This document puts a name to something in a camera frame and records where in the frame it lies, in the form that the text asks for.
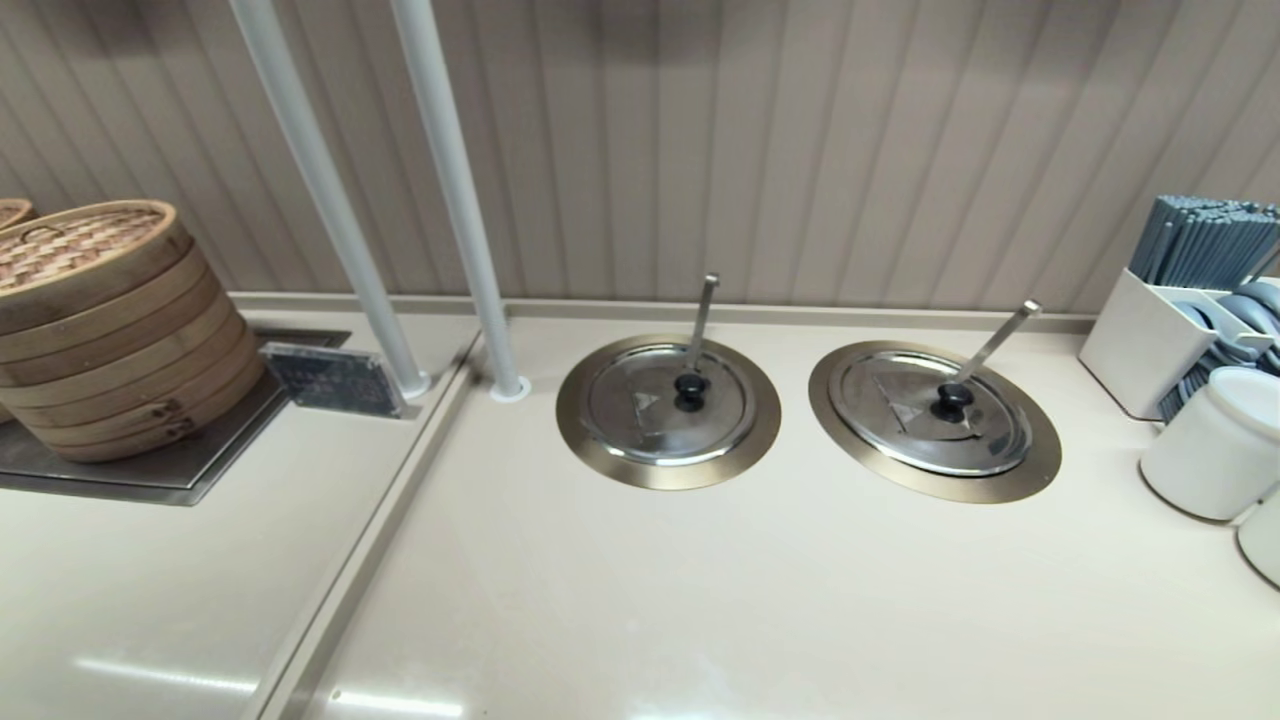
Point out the clear acrylic label sign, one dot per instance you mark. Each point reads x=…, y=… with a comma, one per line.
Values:
x=335, y=380

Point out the slanted white metal pole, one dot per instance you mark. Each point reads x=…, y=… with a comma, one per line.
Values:
x=320, y=180

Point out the steel ladle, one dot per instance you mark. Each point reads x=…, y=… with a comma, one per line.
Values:
x=995, y=342

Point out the stacked bamboo steamer baskets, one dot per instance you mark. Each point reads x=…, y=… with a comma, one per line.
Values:
x=120, y=340

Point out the steel pot lid black knob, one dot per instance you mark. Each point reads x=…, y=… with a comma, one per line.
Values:
x=640, y=440
x=900, y=430

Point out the white cutlery holder box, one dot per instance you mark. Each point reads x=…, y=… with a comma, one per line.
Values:
x=1130, y=340

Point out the white metal pole with flange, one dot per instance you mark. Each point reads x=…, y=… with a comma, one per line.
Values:
x=455, y=180

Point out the grey chopsticks bundle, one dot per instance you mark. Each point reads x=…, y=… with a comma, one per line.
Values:
x=1200, y=245

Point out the white ceramic jar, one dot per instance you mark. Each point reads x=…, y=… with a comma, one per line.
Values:
x=1265, y=540
x=1210, y=450

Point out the steel steamer base plate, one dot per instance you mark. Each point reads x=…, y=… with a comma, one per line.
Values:
x=150, y=482

